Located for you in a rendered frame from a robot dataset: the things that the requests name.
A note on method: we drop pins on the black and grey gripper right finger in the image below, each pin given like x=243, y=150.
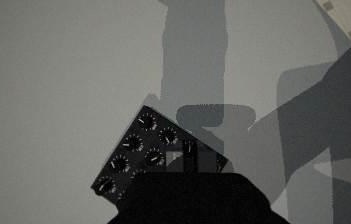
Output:
x=204, y=160

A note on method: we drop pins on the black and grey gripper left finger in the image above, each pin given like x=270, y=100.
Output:
x=174, y=158

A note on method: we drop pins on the black knob box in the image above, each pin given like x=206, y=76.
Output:
x=143, y=146

